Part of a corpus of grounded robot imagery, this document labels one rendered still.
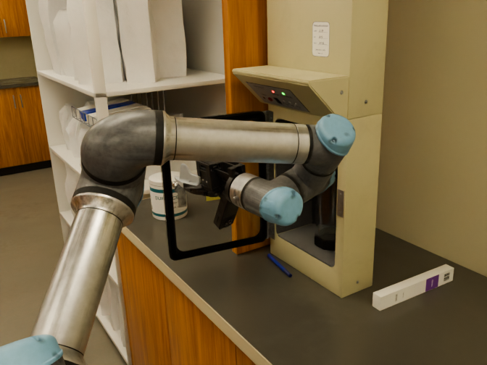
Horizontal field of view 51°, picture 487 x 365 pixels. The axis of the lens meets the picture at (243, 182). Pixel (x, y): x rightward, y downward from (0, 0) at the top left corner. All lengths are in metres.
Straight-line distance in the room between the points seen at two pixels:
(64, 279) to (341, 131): 0.53
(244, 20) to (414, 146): 0.64
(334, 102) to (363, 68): 0.11
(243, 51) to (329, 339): 0.78
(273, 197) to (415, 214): 0.81
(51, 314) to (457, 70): 1.18
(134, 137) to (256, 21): 0.71
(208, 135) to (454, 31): 0.87
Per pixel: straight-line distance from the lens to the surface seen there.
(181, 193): 1.38
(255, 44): 1.47
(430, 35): 1.59
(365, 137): 1.26
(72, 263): 0.88
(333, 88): 1.16
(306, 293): 1.39
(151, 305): 1.90
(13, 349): 0.69
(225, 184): 1.12
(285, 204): 0.97
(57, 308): 0.86
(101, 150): 0.88
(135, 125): 0.86
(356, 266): 1.37
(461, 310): 1.40
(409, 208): 1.72
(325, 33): 1.24
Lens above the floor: 1.66
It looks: 19 degrees down
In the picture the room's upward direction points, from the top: 2 degrees counter-clockwise
